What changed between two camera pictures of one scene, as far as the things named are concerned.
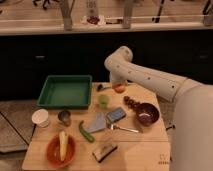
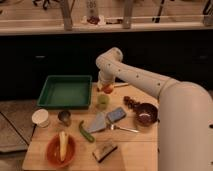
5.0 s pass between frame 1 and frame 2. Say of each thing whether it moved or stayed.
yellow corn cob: stayed
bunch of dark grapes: stayed
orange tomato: moved
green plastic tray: stayed
